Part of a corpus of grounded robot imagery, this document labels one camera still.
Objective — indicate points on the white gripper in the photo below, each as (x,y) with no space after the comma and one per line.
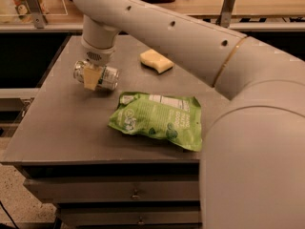
(96,56)

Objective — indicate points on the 7up soda can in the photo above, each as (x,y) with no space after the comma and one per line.
(109,76)

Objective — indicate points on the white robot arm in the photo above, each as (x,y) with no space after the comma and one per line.
(252,167)

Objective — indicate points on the yellow sponge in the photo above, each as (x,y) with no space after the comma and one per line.
(156,61)

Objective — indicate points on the green snack bag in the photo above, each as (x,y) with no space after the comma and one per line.
(173,118)

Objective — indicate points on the grey drawer cabinet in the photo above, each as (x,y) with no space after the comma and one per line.
(71,158)

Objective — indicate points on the colourful packet behind glass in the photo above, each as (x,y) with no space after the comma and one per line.
(22,0)

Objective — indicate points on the upper drawer knob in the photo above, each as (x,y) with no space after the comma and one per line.
(135,195)

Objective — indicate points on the drawer knob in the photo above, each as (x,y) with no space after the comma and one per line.
(140,221)
(135,195)

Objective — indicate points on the lower drawer knob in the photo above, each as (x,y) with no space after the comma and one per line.
(140,221)

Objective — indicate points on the left metal bracket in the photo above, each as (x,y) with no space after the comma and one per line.
(38,17)

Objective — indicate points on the metal bracket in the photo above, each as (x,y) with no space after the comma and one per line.
(38,17)
(224,19)

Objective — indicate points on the right metal bracket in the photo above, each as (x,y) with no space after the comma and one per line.
(224,19)

